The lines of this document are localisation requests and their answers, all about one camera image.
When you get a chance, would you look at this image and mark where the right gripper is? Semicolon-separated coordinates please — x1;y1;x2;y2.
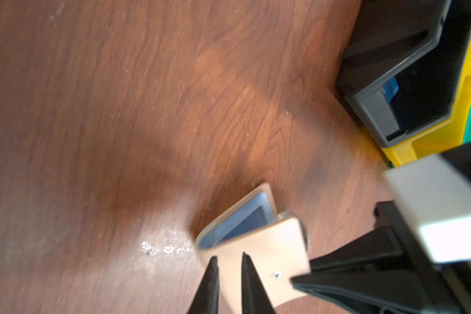
291;201;471;313

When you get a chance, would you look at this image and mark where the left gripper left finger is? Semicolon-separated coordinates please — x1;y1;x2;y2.
187;256;220;314

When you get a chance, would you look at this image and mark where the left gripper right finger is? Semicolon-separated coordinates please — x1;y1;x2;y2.
242;253;276;314

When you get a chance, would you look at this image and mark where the tan leather card holder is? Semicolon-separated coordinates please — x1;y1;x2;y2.
196;183;311;313

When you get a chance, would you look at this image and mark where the yellow storage bin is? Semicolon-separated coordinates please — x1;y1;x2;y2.
382;40;471;167

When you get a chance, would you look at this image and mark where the black storage bin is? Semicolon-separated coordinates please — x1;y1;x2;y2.
335;0;471;148

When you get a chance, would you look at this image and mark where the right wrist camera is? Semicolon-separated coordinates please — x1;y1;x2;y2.
383;143;471;262

